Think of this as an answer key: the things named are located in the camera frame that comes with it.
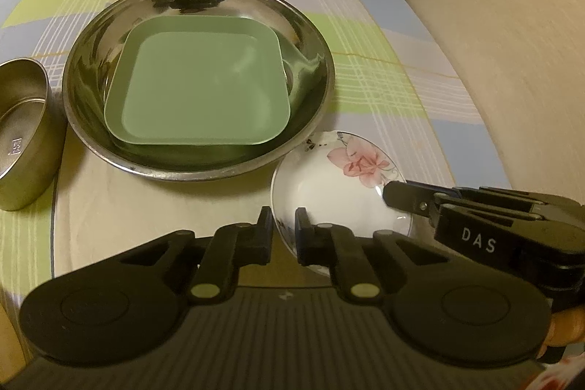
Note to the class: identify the red floral printed cloth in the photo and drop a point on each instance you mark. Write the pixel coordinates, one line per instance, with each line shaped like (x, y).
(566, 376)

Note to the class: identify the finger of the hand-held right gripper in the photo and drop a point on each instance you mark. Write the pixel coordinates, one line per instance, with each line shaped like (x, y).
(406, 198)

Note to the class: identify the person's right hand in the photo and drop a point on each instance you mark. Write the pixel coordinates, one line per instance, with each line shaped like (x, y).
(569, 326)

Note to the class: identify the large stainless steel basin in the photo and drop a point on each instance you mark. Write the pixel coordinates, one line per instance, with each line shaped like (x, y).
(91, 97)

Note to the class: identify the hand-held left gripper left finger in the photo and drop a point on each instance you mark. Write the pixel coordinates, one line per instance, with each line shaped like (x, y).
(267, 234)

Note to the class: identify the green square plate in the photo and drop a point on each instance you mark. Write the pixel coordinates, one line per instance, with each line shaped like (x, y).
(196, 88)

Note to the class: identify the small floral white saucer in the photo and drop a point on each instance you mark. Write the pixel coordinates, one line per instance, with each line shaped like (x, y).
(333, 198)

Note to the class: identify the steel bowl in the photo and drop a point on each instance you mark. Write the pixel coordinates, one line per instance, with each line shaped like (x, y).
(23, 120)

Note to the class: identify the checked pastel tablecloth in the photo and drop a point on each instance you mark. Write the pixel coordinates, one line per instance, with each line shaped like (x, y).
(388, 97)

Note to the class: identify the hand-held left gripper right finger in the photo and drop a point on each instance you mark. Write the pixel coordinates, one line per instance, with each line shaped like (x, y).
(302, 234)

